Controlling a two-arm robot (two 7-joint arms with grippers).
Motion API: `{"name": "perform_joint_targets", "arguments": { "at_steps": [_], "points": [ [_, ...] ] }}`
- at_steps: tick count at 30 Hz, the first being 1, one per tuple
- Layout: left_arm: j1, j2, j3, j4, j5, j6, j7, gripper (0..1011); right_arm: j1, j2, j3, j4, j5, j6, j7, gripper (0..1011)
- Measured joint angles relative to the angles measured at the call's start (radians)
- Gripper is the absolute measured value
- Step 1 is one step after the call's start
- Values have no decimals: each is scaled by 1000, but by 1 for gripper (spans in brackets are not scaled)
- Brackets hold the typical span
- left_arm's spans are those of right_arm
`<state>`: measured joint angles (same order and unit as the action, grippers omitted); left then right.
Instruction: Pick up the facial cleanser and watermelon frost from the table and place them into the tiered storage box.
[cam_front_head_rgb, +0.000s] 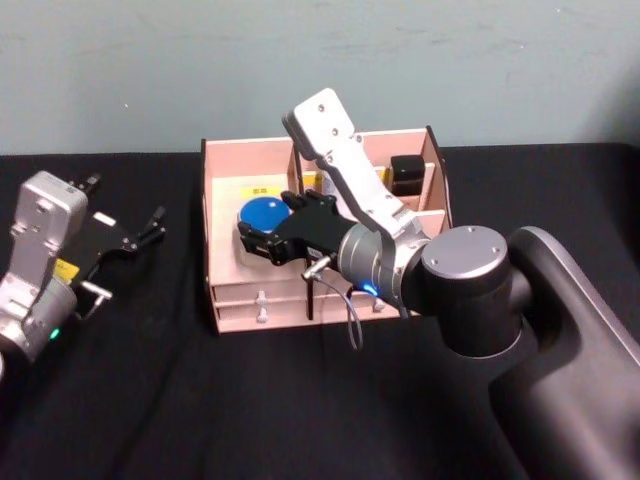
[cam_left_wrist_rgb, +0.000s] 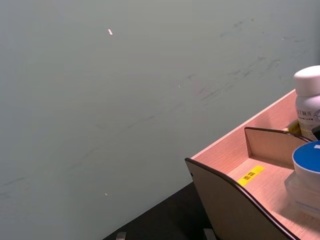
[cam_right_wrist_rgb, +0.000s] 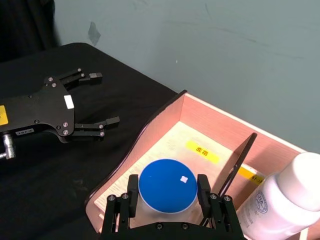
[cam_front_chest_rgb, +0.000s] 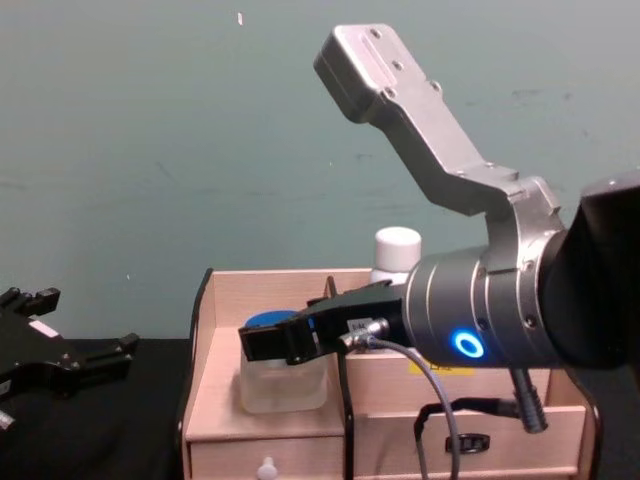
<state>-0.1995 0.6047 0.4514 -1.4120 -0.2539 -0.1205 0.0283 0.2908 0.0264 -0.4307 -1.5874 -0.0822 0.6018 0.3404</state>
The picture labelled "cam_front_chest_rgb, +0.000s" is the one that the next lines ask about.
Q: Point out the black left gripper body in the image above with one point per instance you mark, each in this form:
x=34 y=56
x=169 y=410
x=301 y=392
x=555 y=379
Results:
x=35 y=350

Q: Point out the pale wooden drawer organizer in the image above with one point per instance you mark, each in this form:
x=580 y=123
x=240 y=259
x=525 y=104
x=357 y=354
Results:
x=280 y=430

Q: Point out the clear jar with blue lid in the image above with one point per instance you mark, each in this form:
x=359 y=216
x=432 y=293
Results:
x=282 y=385

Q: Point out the black table cloth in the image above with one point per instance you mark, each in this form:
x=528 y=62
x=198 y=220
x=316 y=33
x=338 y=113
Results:
x=100 y=430

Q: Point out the white plastic bottle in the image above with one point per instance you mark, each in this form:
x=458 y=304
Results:
x=397 y=250

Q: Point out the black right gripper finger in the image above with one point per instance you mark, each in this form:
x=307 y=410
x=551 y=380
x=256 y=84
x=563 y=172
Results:
x=272 y=342

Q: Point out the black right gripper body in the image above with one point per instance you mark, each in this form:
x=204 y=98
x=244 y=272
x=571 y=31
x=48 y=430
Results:
x=360 y=312

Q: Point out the small drawer white knob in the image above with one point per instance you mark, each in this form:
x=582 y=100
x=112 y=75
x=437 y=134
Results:
x=265 y=457

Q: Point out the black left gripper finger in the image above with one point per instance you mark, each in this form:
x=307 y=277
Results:
x=102 y=357
x=35 y=300

